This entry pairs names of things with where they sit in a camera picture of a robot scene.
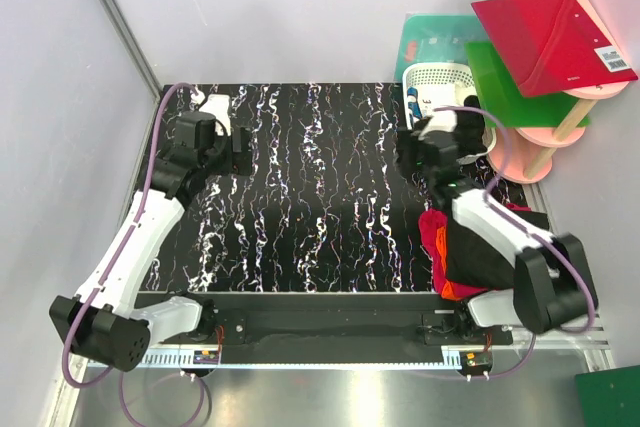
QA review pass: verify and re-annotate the pink wooden shelf stand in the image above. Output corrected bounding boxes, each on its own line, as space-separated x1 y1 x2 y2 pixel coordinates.
488 0 626 184

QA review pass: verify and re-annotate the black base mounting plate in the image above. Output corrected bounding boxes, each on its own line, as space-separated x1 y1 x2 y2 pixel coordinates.
134 291 514 366

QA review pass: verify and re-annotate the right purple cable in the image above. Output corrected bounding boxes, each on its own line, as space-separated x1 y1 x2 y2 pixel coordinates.
414 105 599 382

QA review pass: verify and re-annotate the teal plastic board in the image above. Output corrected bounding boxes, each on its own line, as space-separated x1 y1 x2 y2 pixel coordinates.
394 14 489 82

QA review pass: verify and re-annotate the dark green board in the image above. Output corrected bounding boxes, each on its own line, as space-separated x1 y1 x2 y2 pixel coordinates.
575 366 640 427

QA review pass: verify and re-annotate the purple cable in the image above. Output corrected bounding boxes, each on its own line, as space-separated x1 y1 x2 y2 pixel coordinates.
59 81 211 426
414 105 599 382

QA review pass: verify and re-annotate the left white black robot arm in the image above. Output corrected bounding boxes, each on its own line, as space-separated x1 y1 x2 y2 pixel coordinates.
49 111 252 372

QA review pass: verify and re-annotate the white plastic laundry basket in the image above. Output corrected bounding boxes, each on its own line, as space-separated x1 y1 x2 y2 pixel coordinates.
402 62 496 165

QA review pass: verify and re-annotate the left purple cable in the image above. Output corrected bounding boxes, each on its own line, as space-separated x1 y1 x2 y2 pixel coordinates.
59 81 211 426

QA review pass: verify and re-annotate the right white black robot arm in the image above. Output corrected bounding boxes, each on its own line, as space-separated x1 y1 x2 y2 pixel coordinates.
396 127 598 344

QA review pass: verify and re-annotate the left corner aluminium post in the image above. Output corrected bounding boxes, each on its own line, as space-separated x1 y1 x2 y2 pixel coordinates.
99 0 163 99

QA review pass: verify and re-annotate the green plastic sheet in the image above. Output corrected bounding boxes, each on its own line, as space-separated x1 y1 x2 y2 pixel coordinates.
465 41 578 128

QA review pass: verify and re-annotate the orange t shirt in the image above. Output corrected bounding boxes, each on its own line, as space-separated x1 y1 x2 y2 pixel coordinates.
433 226 463 301

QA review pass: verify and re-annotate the red plastic sheet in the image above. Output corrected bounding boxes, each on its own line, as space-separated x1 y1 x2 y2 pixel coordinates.
472 0 638 98

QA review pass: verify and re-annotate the aluminium frame rail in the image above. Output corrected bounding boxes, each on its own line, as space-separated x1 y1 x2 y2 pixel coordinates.
69 326 614 368

